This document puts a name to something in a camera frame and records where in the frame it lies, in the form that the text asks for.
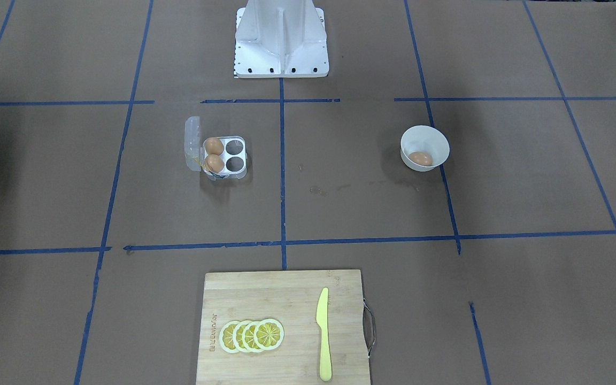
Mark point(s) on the brown egg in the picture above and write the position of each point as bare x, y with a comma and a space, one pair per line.
421, 158
214, 163
214, 146

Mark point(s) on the clear plastic egg box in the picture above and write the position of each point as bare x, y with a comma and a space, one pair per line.
235, 154

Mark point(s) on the brown egg in box front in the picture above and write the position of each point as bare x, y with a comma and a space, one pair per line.
214, 163

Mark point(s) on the wooden cutting board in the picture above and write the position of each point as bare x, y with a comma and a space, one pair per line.
290, 297

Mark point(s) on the yellow plastic knife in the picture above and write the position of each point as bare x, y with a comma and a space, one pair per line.
325, 357

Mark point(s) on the white bowl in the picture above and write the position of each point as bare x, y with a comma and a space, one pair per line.
427, 139

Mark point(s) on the white pedestal column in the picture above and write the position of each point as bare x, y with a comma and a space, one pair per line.
280, 39

